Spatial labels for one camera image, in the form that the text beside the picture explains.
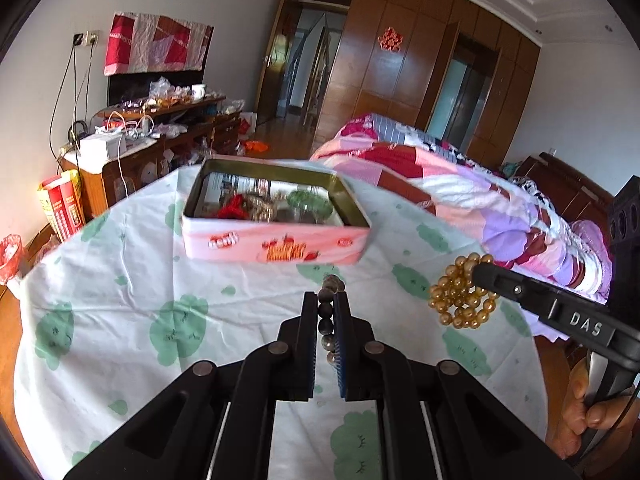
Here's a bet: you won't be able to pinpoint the pink tin box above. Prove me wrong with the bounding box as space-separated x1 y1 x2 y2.
181 158 372 265

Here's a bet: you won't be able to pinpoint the red paper wall decoration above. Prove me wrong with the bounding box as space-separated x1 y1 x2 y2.
378 28 405 52

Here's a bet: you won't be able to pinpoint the dark bead bracelet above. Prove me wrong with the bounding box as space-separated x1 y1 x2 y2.
317 274 347 368

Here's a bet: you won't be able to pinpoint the green jade ornament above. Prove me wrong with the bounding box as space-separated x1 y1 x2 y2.
286 190 332 216

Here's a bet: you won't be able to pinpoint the red patchwork cover cloth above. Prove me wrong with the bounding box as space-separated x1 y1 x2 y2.
104 11 213 77

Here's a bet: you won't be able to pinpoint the white electronic box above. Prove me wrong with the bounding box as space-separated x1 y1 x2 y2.
79 132 127 163

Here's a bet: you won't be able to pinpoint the wooden door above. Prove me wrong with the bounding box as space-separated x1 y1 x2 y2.
255 0 292 122

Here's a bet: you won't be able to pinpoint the red yellow paper bag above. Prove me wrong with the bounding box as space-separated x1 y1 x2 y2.
36 170 86 243

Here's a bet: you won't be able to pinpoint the white green-print tablecloth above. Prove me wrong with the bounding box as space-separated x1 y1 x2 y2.
14 160 548 480

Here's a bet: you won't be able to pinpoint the red knotted cord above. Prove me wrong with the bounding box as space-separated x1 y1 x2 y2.
217 194 251 219

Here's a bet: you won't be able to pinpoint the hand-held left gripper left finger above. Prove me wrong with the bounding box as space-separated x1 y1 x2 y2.
62 292 318 480

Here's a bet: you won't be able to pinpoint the printed paper leaflet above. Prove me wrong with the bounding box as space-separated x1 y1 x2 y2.
202 172 281 211

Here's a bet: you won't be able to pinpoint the pale bead bracelet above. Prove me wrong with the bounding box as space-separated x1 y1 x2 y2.
247 192 283 222

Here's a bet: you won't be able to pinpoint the wooden television cabinet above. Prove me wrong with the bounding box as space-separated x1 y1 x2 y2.
60 97 242 221

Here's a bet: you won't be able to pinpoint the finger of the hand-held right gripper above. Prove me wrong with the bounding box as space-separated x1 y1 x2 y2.
472 262 561 318

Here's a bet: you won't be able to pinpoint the person's right hand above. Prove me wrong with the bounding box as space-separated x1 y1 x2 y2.
546 360 640 461

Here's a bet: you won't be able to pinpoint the brown wooden wardrobe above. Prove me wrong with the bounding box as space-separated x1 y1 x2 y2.
280 0 542 161

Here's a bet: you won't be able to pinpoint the red plastic bag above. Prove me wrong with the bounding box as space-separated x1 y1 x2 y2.
0 234 25 283

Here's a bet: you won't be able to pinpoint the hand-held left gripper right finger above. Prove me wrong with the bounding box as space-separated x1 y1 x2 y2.
335 291 583 480

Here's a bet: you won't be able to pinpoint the black television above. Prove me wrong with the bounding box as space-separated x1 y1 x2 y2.
107 67 206 109

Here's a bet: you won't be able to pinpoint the patchwork quilt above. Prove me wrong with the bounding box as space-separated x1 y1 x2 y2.
310 112 613 303

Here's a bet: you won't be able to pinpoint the gold pearl necklace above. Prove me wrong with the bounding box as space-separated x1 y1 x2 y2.
428 254 500 328

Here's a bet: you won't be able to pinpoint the black hanging cables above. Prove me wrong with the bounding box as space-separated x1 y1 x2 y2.
49 42 96 151

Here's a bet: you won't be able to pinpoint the wooden bed headboard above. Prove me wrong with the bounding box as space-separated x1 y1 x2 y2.
515 152 617 222

